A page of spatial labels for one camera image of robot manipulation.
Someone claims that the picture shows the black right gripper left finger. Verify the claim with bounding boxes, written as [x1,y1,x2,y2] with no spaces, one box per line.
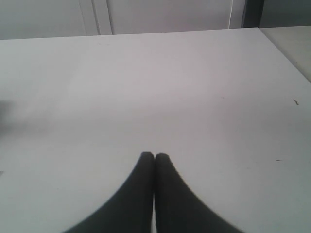
[66,152,155,233]

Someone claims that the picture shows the white cabinet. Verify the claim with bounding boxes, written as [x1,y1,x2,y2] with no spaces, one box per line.
[0,0,245,39]

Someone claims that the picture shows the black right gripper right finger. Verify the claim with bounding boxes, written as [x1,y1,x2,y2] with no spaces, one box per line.
[155,153,241,233]

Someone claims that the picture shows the dark vertical post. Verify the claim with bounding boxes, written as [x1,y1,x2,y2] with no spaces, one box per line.
[242,0,265,28]

